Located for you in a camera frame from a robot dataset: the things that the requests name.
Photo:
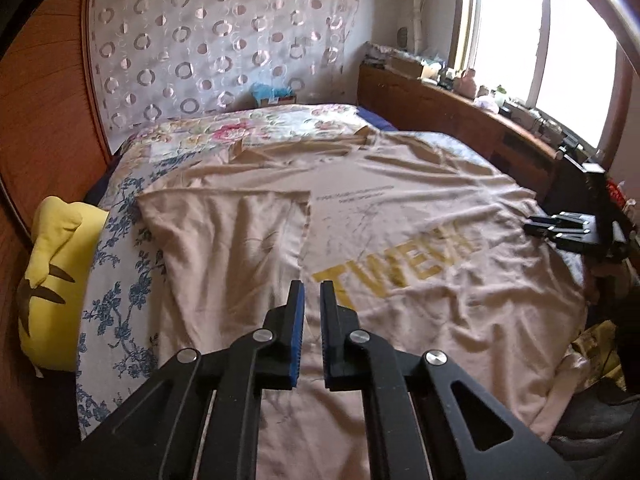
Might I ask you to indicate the yellow plush pillow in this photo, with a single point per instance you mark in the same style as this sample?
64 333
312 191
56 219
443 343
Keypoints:
55 280

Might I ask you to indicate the navy blanket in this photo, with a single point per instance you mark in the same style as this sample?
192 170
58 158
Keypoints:
381 121

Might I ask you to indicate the yellow patterned cloth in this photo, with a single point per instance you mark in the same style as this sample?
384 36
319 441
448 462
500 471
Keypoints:
597 355

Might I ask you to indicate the dark cloth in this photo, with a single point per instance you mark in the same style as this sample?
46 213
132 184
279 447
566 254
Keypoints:
595 425

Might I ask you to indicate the floral bed quilt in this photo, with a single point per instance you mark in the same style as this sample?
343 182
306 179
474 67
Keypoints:
120 260

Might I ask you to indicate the green-capped bottle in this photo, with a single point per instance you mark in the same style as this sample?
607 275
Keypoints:
501 93

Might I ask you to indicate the beige t-shirt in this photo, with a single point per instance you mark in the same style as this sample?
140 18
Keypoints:
400 220

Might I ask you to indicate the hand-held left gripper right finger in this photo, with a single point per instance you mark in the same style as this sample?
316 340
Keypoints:
326 340

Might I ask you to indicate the sheer circle-pattern curtain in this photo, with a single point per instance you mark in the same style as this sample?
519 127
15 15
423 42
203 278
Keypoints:
210 45

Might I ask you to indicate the white wall pipe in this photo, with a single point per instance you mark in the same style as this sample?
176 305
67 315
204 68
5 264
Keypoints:
417 10

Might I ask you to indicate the lavender cloth bundle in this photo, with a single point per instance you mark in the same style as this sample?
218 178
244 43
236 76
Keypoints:
487 105

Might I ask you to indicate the cardboard box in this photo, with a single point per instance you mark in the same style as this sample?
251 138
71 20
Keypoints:
407 66

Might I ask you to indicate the pink ceramic jar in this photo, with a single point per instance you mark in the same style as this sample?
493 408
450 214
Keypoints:
470 82

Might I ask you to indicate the window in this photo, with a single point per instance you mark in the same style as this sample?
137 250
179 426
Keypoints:
565 45

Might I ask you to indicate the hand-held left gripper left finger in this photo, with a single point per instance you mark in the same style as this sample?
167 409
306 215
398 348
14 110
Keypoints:
298 330

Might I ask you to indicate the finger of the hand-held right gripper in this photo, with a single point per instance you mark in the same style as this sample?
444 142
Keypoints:
555 237
560 219

